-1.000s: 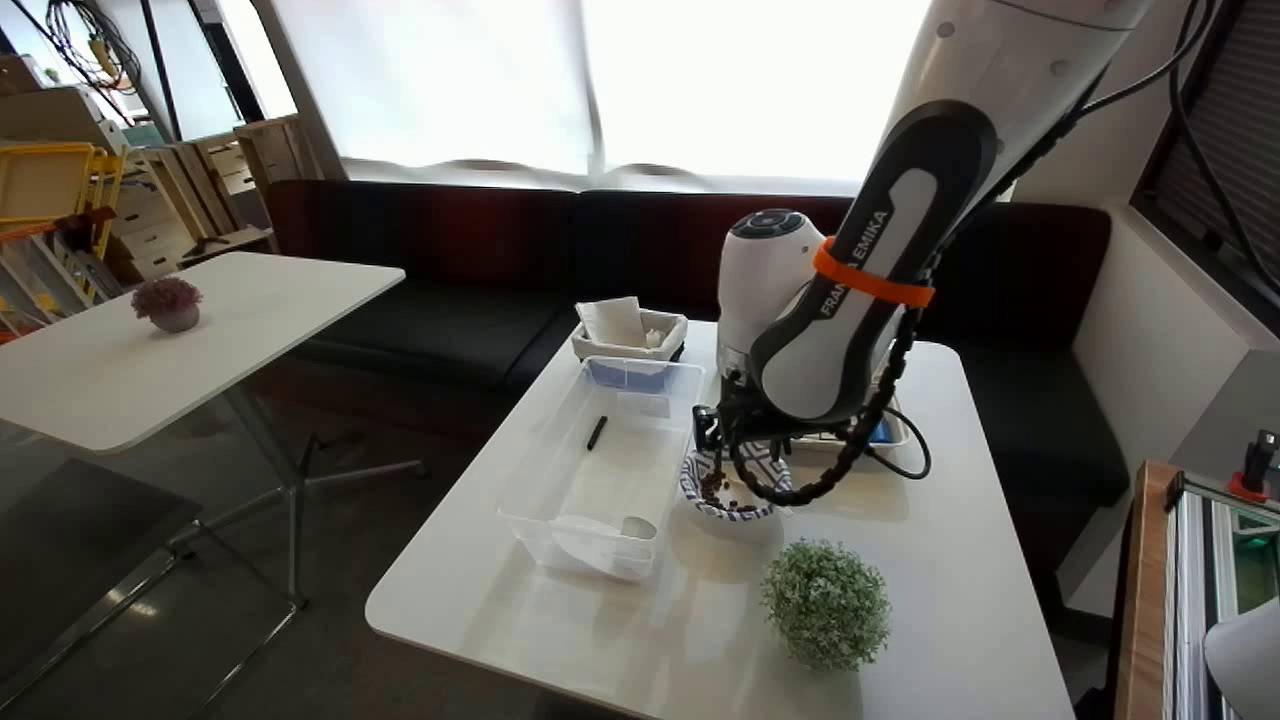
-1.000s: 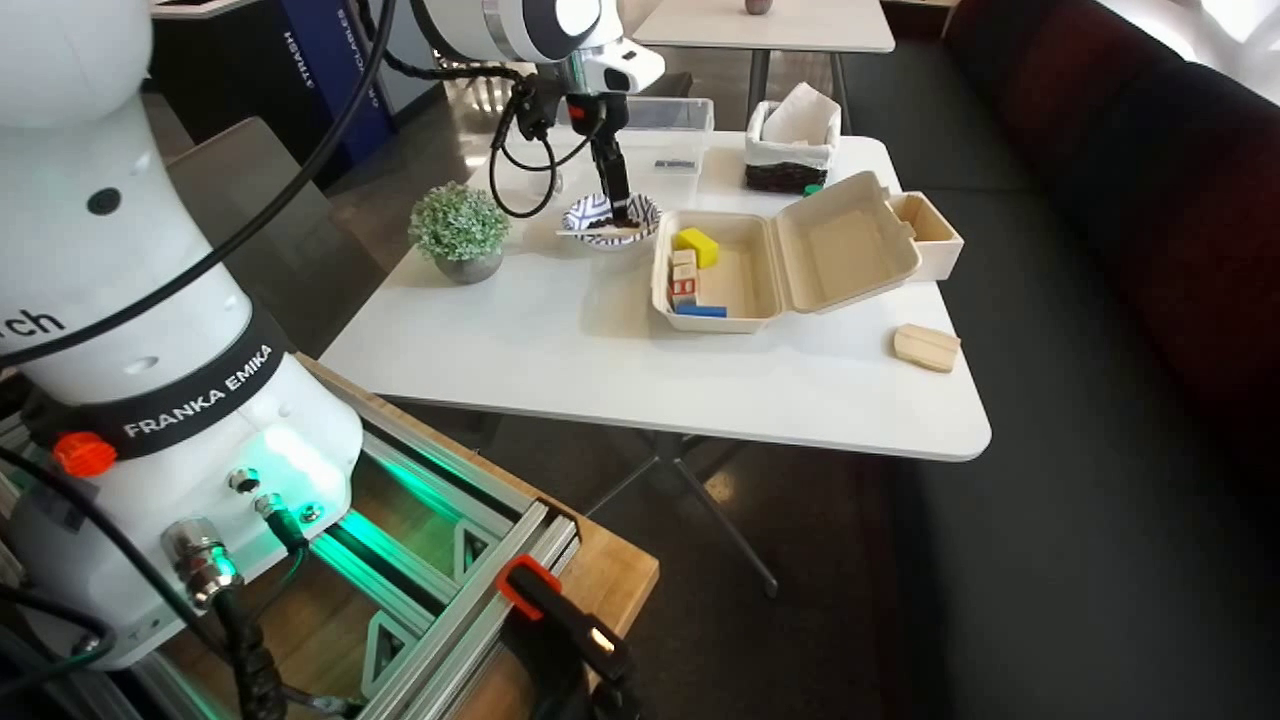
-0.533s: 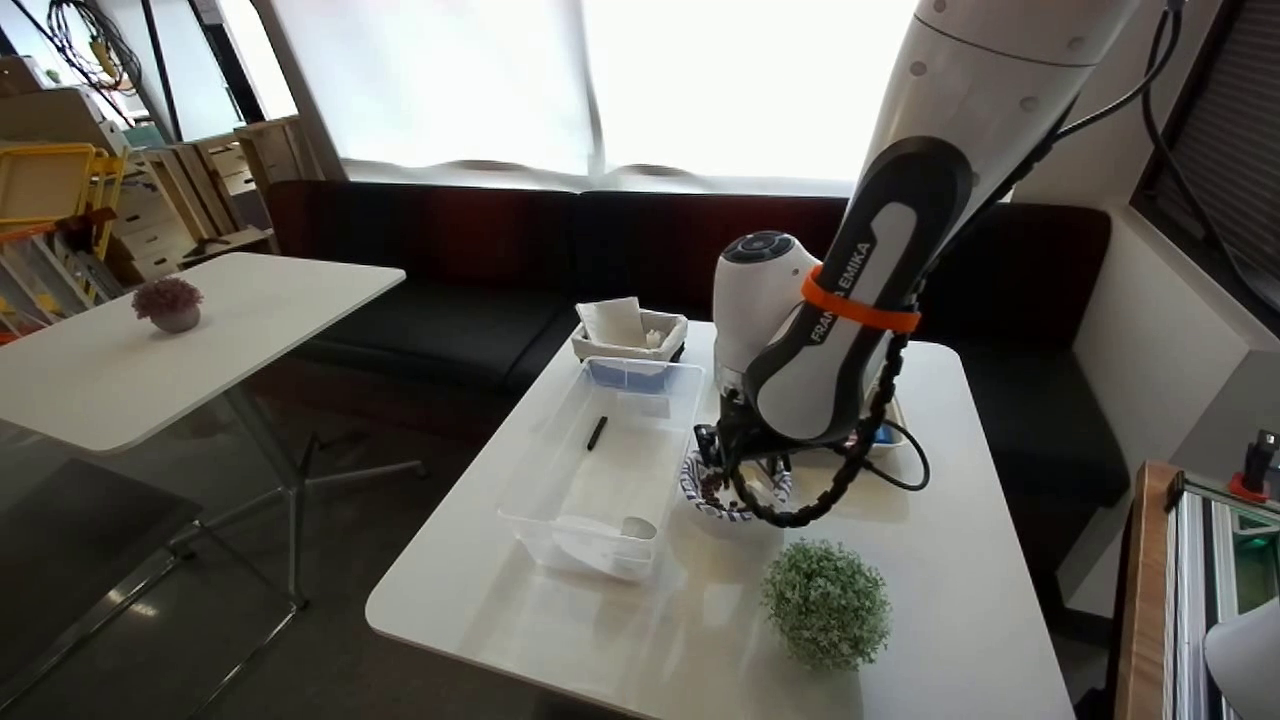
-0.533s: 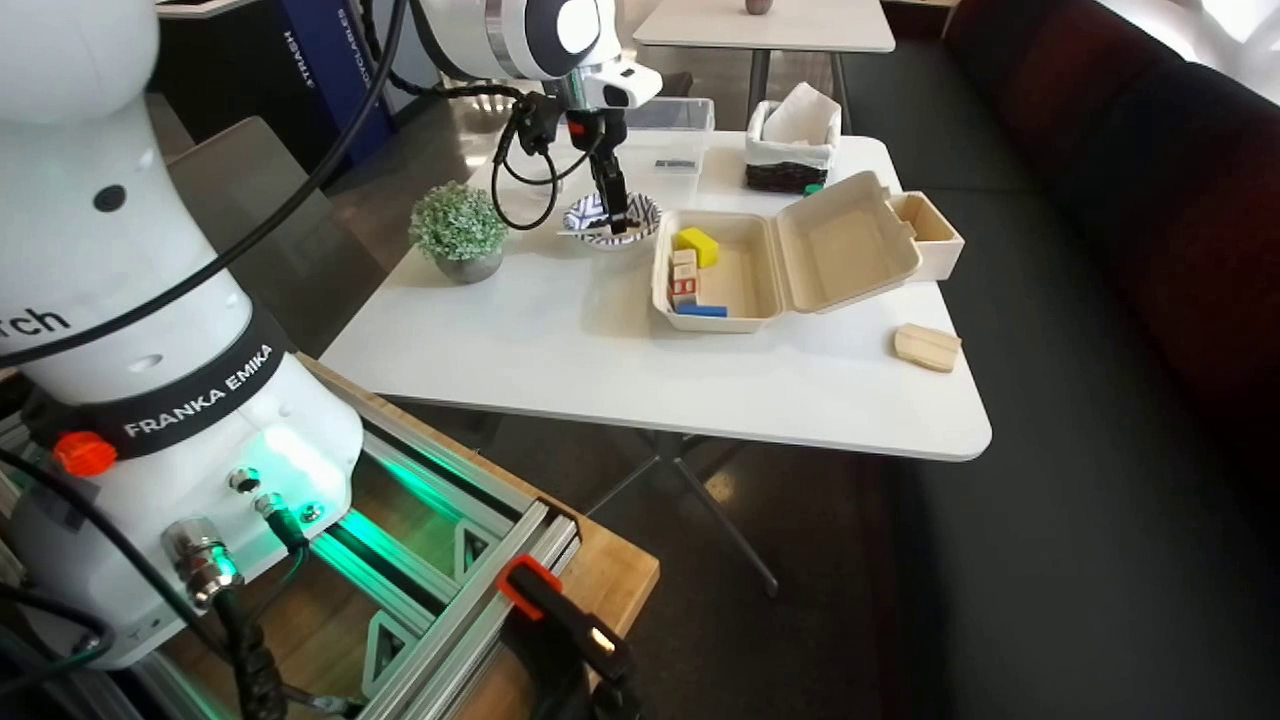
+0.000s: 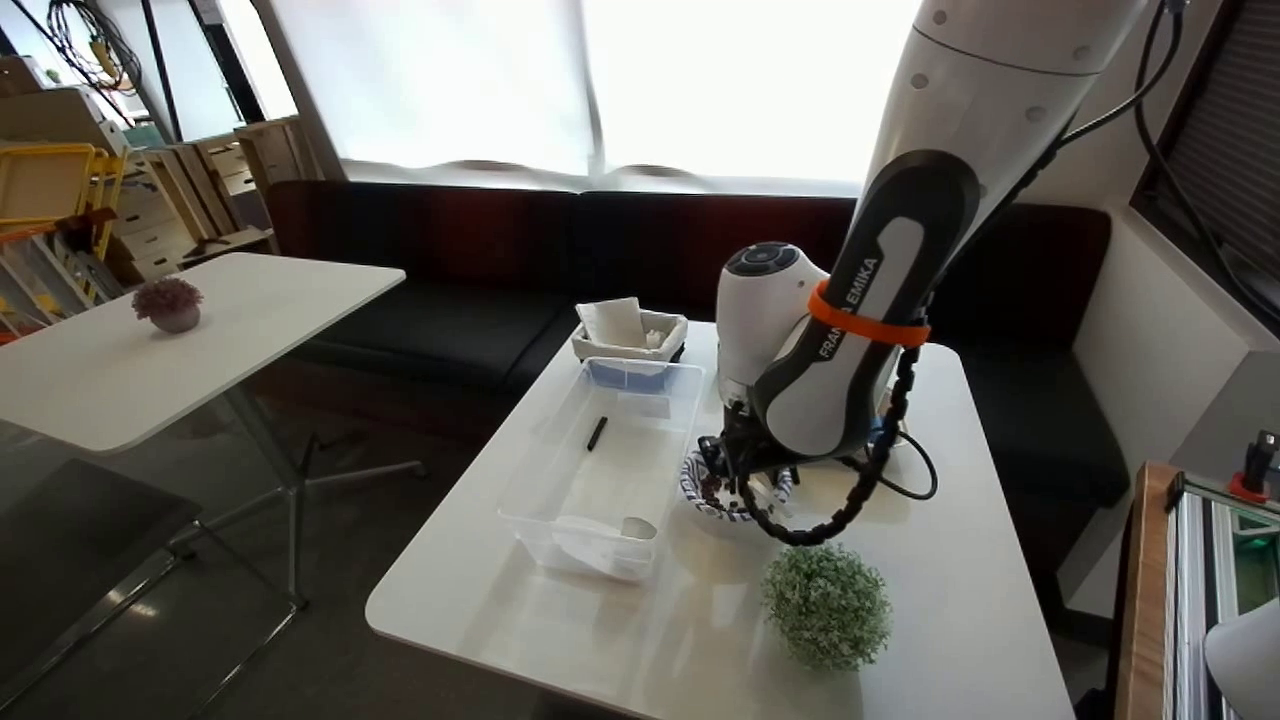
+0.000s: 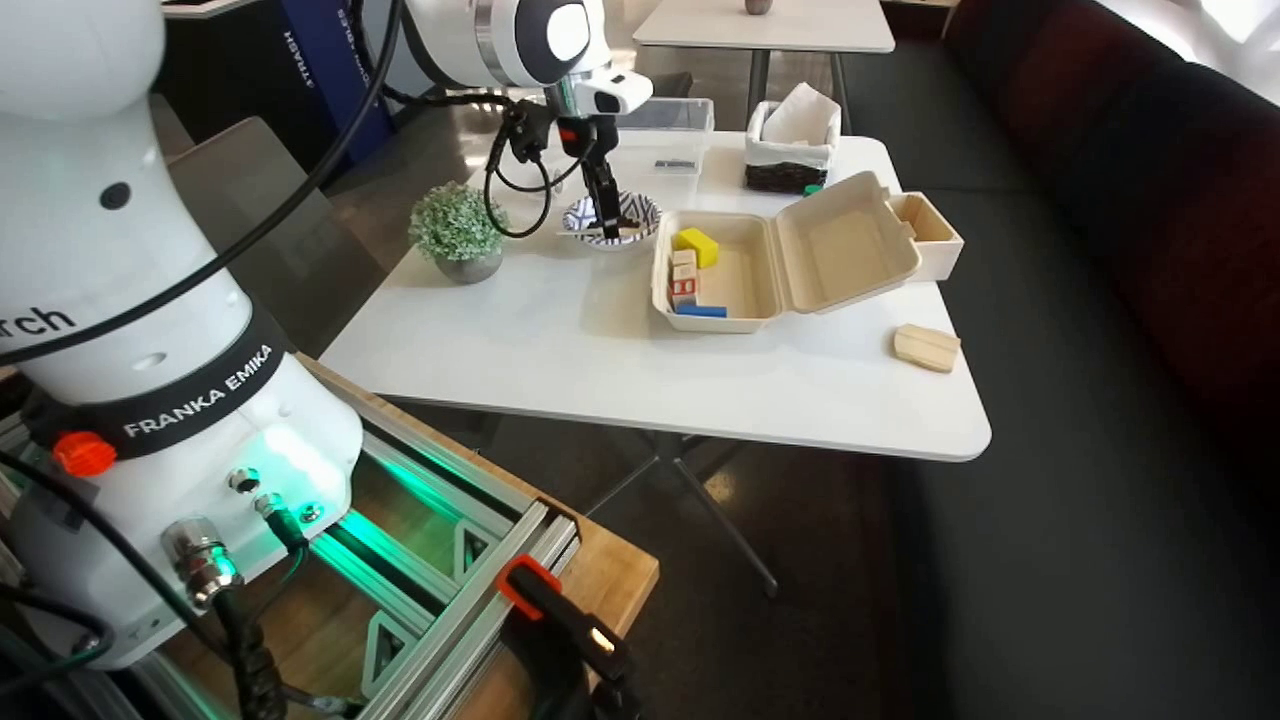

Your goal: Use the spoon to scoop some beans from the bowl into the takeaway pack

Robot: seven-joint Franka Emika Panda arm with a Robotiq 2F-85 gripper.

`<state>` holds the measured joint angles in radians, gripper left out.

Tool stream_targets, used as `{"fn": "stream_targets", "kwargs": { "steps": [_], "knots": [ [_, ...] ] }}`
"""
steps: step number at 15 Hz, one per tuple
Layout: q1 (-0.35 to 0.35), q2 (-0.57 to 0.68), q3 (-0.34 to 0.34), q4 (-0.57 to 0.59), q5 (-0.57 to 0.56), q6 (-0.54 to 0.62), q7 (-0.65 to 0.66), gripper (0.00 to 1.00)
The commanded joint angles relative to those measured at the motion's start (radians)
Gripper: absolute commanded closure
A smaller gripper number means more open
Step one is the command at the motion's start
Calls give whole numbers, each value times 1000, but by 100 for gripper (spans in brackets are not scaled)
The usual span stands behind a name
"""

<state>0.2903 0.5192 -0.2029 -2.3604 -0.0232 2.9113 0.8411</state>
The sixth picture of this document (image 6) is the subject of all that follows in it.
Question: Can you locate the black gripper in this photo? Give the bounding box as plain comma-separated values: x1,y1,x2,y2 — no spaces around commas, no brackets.
556,112,628,240

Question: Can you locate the blue patterned paper bowl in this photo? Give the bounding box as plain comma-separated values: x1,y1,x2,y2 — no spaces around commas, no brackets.
561,191,665,255

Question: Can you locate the beige clamshell takeaway pack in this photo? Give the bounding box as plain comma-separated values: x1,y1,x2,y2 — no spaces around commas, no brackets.
646,170,928,337

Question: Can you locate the clear plastic storage container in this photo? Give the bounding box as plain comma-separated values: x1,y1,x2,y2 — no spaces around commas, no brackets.
604,94,718,186

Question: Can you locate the yellow block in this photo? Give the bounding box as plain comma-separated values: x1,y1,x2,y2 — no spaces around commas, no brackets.
671,223,723,271

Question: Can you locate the small green potted plant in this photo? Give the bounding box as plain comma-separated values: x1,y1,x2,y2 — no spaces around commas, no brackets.
403,181,517,290

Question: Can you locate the white tissue box holder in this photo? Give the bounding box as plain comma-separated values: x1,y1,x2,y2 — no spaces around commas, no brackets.
739,81,842,199

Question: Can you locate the white background table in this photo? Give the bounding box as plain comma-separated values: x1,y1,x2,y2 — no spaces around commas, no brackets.
628,0,901,123

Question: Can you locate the blue cabinet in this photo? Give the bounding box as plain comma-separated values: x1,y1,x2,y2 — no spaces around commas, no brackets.
273,0,403,173

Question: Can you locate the small open wooden box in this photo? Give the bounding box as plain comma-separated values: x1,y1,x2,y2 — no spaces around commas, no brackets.
886,188,966,283

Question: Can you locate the rounded wooden block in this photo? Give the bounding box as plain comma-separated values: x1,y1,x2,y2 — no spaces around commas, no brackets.
886,322,962,376

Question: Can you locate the wooden base board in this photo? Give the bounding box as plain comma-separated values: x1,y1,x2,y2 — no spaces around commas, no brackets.
157,351,665,720

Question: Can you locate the orange black clamp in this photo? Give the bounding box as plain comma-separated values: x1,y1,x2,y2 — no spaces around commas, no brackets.
491,551,644,720

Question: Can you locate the dark sofa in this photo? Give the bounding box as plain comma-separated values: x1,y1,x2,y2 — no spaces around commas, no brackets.
934,0,1280,511

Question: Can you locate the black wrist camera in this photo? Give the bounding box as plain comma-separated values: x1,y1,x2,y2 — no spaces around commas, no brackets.
500,101,556,170

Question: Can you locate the looped black gripper cable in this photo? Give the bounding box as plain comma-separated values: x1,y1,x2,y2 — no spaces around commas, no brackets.
475,94,592,244

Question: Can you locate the metal table leg frame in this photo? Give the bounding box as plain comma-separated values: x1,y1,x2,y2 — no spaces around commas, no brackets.
585,433,783,599

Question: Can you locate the long black arm cable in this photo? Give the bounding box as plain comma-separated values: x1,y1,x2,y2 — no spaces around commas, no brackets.
0,0,406,371

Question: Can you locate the aluminium profile frame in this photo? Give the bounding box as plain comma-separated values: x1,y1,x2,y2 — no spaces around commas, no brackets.
132,356,585,720

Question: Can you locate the black base cable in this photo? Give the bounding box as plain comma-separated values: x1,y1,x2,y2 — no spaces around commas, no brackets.
211,585,292,720

